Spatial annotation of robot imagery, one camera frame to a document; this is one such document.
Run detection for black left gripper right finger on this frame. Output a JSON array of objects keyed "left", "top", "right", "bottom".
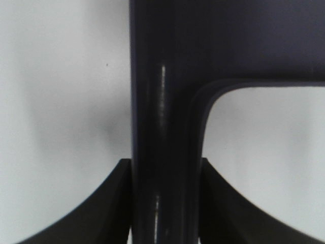
[{"left": 199, "top": 158, "right": 320, "bottom": 243}]

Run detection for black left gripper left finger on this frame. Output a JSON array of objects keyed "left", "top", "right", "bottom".
[{"left": 23, "top": 159, "right": 132, "bottom": 243}]

